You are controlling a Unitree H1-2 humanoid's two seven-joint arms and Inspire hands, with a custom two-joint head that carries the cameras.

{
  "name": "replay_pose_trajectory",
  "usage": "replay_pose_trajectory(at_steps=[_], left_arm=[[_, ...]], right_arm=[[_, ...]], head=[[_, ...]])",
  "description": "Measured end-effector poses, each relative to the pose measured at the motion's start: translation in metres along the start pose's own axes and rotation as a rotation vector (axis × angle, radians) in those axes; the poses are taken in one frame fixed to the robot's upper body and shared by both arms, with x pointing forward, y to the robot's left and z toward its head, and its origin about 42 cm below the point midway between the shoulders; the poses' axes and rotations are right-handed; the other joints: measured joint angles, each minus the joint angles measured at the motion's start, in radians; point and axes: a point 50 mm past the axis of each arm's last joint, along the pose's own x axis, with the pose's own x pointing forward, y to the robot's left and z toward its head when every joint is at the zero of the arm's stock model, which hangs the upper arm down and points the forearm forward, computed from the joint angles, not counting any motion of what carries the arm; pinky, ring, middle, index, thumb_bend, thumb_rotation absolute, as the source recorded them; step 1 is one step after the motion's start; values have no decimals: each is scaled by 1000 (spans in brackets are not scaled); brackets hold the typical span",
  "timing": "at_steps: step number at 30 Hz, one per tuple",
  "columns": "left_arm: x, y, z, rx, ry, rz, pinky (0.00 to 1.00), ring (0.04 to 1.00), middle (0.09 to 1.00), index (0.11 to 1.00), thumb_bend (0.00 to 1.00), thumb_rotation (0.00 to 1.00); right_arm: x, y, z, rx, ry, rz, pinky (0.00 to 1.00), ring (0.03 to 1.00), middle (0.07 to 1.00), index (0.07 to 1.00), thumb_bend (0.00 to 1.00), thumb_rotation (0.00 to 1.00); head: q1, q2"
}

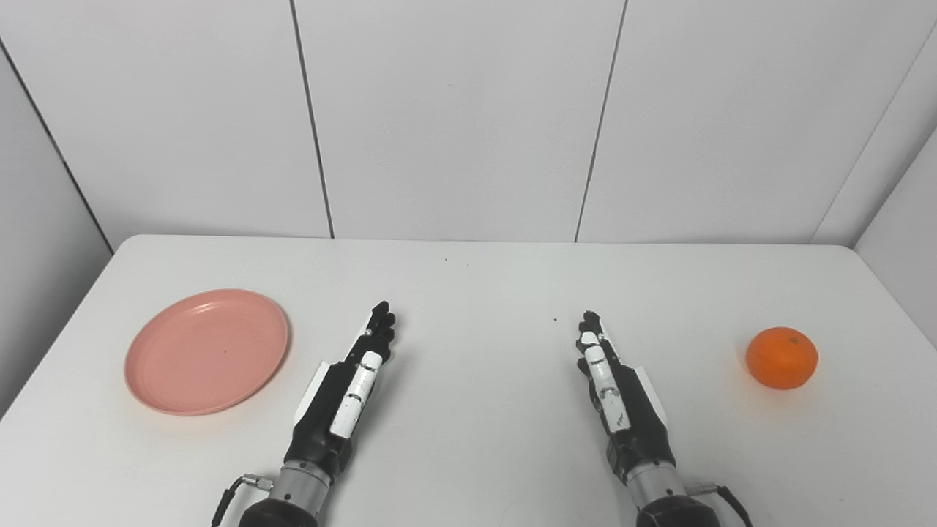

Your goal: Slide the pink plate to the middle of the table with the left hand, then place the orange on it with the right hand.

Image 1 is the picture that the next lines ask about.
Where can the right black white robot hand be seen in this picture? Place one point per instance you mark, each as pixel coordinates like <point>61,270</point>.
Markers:
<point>637,417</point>

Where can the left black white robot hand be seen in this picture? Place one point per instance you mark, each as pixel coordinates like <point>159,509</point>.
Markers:
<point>322,417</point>

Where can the pink round plate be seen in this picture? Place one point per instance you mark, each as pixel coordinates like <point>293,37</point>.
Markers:
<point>206,353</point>

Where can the orange fruit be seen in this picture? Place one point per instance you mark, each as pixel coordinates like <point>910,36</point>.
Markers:
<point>781,359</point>

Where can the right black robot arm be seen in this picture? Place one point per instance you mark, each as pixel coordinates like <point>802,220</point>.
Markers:
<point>670,505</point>

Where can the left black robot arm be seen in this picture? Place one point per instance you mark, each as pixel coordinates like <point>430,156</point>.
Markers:
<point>289,501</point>

